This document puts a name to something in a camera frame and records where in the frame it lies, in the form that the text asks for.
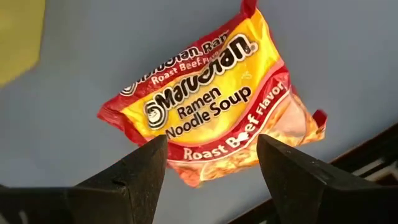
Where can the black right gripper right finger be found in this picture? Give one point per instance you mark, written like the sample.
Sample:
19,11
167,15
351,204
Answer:
295,193

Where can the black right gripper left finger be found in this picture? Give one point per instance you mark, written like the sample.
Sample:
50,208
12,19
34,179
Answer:
130,186

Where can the blue-grey table mat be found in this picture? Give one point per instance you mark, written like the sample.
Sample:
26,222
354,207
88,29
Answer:
62,124

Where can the red Maruchan ramen pack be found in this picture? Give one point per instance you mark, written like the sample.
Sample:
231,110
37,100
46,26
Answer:
202,93

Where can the yellow translucent plastic bin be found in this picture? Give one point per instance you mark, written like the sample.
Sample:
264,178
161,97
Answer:
18,37

